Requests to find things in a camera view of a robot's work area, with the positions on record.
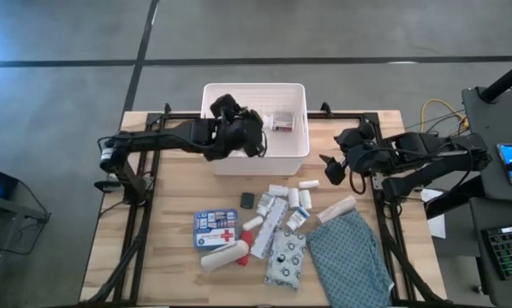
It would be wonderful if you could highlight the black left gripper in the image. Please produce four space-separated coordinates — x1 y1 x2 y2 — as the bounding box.
204 92 269 163

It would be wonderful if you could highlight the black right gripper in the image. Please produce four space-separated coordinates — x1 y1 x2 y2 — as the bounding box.
318 122 395 187

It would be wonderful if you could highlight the clear-wrapped beige bandage roll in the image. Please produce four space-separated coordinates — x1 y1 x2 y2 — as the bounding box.
315 194 358 225

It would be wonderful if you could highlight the red and white medicine box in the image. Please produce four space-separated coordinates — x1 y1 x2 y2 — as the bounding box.
262 111 297 133

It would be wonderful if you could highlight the white-capped labelled medicine bottle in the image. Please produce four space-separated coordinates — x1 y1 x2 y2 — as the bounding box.
255 192 277 218
285 206 312 233

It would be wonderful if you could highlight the small black square object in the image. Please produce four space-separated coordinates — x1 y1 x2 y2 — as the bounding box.
240 191 257 210

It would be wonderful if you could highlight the long white plastic box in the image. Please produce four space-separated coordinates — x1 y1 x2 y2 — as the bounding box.
249 197 290 261

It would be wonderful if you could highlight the blue first aid kit box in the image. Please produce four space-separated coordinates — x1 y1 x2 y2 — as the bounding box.
192 207 241 252

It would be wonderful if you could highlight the white blue-patterned pouch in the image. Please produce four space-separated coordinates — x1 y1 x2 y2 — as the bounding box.
263 229 308 291

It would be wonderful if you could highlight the red mesh bandage roll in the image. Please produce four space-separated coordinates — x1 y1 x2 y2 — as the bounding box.
235 229 256 268

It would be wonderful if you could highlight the beige elastic bandage roll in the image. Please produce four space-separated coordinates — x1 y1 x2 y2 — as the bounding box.
199 239 251 274

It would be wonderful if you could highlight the white perforated plastic basket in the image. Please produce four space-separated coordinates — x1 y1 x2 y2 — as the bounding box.
199 82 312 177

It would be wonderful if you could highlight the teal patterned cloth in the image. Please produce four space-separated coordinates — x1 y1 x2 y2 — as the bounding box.
305 209 396 308

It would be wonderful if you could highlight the white paper sheet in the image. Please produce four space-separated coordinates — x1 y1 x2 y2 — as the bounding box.
420 187 448 240

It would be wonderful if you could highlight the grey side desk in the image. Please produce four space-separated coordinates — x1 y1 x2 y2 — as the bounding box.
461 85 512 308

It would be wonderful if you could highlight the black slanted pole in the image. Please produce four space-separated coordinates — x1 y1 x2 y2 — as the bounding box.
479 54 512 104

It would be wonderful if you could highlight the backlit black keyboard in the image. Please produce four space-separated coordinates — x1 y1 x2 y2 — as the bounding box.
481 222 512 281

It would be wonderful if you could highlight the black metal table frame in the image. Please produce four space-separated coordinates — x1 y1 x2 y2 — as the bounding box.
83 102 449 307

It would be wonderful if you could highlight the yellow cable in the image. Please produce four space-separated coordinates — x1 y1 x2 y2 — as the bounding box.
420 98 470 134

